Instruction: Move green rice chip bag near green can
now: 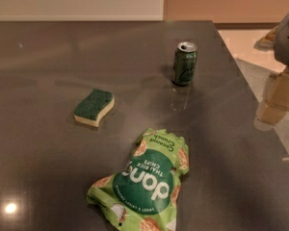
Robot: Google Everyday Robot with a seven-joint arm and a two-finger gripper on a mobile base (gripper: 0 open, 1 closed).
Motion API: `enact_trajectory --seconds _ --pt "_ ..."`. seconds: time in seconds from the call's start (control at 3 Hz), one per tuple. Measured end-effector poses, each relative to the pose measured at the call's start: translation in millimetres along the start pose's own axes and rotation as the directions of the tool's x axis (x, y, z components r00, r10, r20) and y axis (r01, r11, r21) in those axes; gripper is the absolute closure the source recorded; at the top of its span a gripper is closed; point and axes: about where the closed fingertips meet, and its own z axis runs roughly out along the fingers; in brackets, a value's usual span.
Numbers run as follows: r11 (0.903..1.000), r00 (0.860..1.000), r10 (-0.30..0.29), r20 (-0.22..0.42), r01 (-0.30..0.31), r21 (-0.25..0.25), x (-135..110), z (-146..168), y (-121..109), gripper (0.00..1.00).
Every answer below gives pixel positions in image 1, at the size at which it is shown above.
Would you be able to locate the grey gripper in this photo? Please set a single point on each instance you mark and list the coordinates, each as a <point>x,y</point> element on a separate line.
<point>288,40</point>

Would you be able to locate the green rice chip bag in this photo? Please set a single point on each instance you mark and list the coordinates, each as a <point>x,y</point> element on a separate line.
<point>143,197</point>

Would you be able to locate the green soda can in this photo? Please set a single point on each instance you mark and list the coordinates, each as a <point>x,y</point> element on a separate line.
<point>185,60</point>

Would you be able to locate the green yellow sponge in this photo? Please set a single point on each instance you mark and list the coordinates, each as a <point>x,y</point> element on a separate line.
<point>94,107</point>

